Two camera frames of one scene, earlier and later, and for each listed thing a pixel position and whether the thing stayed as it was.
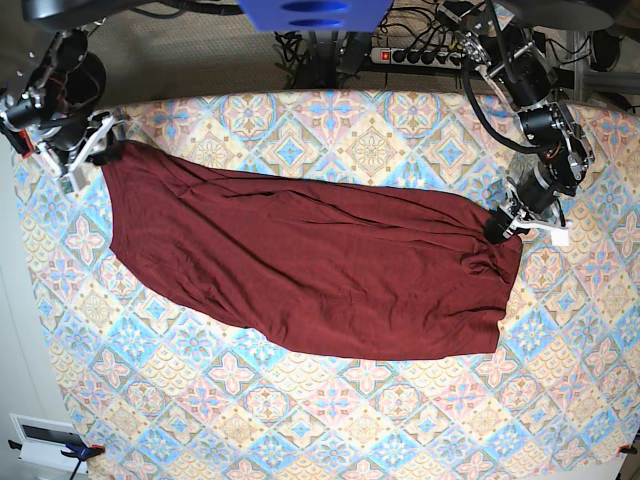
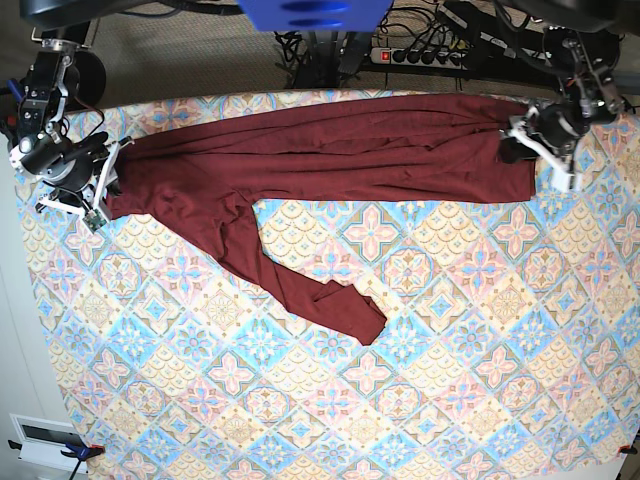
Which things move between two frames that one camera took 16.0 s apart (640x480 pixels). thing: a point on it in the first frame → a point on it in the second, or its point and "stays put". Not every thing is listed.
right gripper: (536, 190) → (558, 126)
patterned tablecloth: (151, 386) stays put
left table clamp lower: (80, 452) stays put
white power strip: (418, 57) stays put
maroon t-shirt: (331, 270) → (205, 175)
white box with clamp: (43, 441) stays put
